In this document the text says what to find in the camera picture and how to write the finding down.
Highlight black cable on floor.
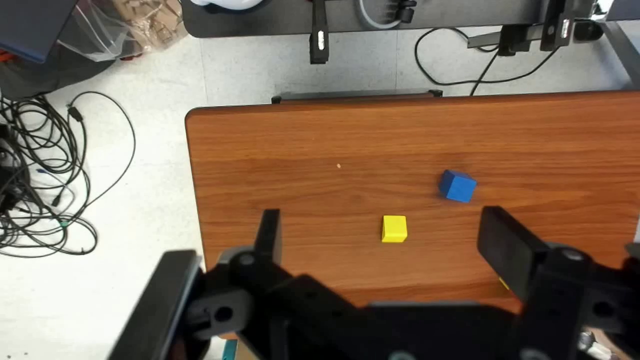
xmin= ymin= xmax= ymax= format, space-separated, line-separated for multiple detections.
xmin=411 ymin=23 xmax=564 ymax=98

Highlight black desk with legs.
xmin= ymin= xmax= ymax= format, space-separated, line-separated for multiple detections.
xmin=179 ymin=0 xmax=640 ymax=84

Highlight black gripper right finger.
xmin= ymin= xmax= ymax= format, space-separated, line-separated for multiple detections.
xmin=478 ymin=205 xmax=550 ymax=299

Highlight blue cube block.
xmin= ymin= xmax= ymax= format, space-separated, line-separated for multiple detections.
xmin=437 ymin=170 xmax=478 ymax=203

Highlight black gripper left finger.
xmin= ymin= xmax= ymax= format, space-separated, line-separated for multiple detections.
xmin=254 ymin=207 xmax=281 ymax=261

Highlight tangled black floor cables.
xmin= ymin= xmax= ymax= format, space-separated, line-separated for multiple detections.
xmin=0 ymin=89 xmax=137 ymax=259

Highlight yellow wedge block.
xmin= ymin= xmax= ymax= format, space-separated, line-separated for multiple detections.
xmin=382 ymin=215 xmax=408 ymax=243

